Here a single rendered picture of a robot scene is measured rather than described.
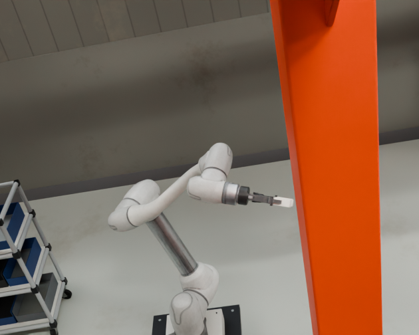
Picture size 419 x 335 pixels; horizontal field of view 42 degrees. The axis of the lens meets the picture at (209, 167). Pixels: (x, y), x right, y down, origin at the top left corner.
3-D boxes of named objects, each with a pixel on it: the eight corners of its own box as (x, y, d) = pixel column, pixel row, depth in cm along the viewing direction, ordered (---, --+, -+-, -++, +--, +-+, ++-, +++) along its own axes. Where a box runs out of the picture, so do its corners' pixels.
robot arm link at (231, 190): (228, 181, 226) (242, 183, 224) (225, 203, 226) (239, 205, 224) (224, 181, 217) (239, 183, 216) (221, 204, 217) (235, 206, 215)
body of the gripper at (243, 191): (238, 185, 216) (261, 189, 214) (241, 185, 224) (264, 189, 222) (235, 204, 216) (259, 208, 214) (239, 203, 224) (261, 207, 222)
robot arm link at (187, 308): (169, 336, 283) (159, 308, 270) (184, 309, 296) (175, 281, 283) (197, 344, 276) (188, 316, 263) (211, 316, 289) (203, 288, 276)
